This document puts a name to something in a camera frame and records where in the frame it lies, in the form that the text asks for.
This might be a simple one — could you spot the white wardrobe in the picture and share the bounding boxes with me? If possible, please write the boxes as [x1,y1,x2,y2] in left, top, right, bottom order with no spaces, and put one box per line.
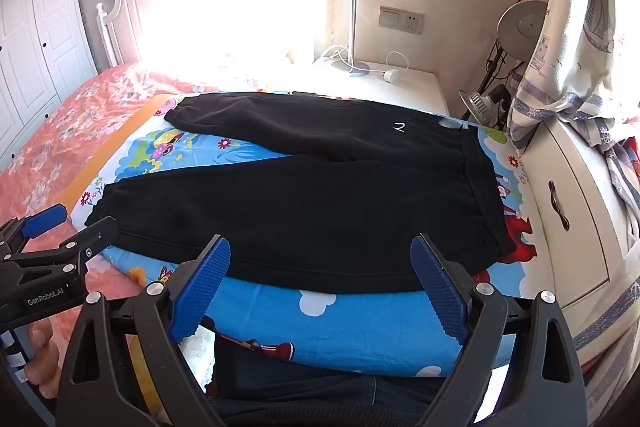
[0,0,98,162]

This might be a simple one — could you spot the grey round-head desk lamp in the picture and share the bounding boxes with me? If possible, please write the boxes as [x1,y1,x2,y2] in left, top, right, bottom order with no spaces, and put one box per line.
[475,0,548,108]

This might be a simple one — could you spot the white cable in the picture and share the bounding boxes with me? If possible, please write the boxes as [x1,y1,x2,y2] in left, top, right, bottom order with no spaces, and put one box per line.
[320,46,352,68]
[384,52,409,74]

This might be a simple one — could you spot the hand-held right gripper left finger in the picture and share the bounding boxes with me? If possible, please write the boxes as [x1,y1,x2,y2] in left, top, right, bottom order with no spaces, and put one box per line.
[55,234,236,427]

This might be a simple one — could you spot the wall switch and socket panel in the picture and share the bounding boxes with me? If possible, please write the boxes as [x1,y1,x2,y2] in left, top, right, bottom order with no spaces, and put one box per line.
[378,6,426,35]

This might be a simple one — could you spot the blue cartoon printed blanket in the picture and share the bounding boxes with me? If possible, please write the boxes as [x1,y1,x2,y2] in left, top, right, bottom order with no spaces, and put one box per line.
[67,94,528,378]

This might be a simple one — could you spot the person's legs in jeans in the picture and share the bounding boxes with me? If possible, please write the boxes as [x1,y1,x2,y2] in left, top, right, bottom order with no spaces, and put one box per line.
[205,332,451,427]

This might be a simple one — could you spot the white cabinet with handle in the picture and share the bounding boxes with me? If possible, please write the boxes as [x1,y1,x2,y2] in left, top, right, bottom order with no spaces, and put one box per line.
[520,117,640,373]

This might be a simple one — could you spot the person's left hand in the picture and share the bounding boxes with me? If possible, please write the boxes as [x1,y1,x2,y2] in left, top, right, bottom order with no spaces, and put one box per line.
[24,314,68,400]

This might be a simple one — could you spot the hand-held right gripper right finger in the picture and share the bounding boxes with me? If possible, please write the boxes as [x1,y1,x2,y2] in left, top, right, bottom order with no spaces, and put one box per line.
[410,233,588,427]

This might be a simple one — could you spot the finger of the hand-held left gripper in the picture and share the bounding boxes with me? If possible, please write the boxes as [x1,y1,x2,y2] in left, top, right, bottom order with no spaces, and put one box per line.
[0,216,121,290]
[0,204,69,256]

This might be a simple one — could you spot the pink floral bedspread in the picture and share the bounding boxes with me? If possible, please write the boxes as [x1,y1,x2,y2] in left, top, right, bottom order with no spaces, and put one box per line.
[0,61,281,308]

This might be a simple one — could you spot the black pants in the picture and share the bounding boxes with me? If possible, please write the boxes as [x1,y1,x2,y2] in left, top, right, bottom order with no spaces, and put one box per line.
[84,91,518,295]

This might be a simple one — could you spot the white nightstand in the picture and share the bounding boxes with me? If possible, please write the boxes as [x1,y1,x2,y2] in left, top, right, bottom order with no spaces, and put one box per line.
[310,57,463,118]

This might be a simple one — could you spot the silver pole lamp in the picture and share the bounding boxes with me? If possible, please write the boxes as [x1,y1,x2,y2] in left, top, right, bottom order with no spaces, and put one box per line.
[330,0,371,78]

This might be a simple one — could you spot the sailboat print striped cloth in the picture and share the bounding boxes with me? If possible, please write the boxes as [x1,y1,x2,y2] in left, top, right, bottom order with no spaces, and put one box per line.
[507,0,640,228]

